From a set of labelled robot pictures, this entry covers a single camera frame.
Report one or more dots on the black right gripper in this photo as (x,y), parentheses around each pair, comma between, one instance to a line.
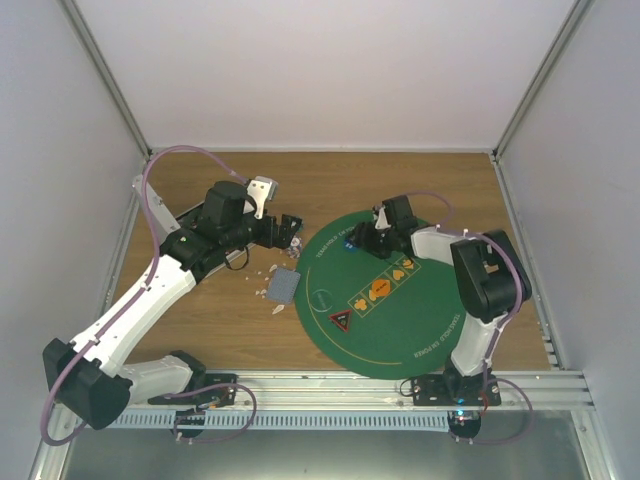
(364,239)

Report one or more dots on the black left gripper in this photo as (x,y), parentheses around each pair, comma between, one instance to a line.
(270,240)

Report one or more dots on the blue small blind button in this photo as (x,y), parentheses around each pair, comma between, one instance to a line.
(348,245)

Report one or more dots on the blue orange 10 chip stack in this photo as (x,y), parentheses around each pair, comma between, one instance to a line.
(295,248)

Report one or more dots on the orange big blind button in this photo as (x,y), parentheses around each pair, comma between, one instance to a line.
(379,289)

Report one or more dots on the clear round dealer button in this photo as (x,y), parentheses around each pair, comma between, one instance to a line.
(321,300)

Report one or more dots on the black red triangular all-in button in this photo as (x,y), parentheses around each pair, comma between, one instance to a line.
(342,319)

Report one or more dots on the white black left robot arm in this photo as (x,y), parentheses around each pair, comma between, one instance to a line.
(90,374)

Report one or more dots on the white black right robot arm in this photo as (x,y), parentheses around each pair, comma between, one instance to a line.
(491,281)

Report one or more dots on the blue playing card deck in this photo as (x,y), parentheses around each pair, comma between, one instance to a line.
(283,285)

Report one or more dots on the round green poker mat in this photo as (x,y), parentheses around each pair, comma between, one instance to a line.
(408,333)

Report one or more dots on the silver aluminium poker case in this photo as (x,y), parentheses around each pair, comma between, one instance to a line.
(164,223)

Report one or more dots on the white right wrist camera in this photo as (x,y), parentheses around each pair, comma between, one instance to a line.
(381,221)

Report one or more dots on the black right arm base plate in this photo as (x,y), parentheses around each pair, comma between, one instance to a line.
(439,390)

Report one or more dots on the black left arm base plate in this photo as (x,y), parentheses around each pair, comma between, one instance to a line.
(213,397)

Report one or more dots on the grey slotted cable duct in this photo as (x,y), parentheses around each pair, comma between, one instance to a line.
(288,420)

